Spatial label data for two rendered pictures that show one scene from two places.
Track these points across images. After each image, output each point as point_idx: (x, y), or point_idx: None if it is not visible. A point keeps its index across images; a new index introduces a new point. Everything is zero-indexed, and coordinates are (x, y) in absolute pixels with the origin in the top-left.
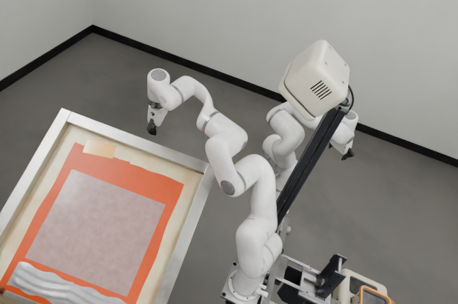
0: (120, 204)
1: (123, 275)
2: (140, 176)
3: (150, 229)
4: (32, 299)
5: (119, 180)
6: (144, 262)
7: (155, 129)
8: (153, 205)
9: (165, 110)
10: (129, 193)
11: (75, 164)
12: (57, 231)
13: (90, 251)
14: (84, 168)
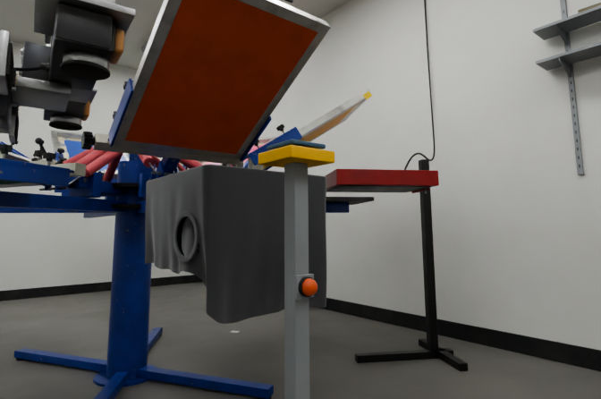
0: (229, 51)
1: (182, 86)
2: (237, 24)
3: (191, 51)
4: (219, 123)
5: (247, 38)
6: (175, 72)
7: None
8: (207, 36)
9: None
10: (232, 41)
11: (283, 51)
12: (246, 90)
13: (215, 88)
14: (275, 49)
